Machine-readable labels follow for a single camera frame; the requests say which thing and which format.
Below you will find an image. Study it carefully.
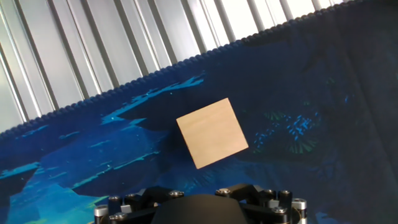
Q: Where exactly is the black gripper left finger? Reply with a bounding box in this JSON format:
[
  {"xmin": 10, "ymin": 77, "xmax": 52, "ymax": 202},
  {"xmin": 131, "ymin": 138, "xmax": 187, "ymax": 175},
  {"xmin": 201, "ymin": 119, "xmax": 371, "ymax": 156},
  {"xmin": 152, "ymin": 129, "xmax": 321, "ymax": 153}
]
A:
[{"xmin": 94, "ymin": 185, "xmax": 185, "ymax": 224}]

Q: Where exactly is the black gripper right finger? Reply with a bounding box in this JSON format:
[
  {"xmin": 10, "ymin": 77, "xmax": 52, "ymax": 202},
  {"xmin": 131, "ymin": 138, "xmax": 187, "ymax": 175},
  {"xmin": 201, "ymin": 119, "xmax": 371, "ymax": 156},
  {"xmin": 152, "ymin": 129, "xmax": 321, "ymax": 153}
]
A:
[{"xmin": 215, "ymin": 182, "xmax": 307, "ymax": 224}]

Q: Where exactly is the large wooden cube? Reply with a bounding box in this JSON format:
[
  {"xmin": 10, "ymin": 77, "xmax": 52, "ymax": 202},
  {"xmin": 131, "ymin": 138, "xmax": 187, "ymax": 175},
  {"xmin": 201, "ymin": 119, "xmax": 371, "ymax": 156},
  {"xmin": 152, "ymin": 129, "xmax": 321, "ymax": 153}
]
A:
[{"xmin": 175, "ymin": 97, "xmax": 249, "ymax": 170}]

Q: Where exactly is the colourful forest print cloth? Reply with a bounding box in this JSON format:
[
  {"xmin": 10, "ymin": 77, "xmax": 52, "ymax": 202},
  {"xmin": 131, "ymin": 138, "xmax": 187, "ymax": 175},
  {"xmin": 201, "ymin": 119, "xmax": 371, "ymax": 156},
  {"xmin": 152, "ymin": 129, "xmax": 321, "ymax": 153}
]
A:
[{"xmin": 0, "ymin": 0, "xmax": 398, "ymax": 224}]

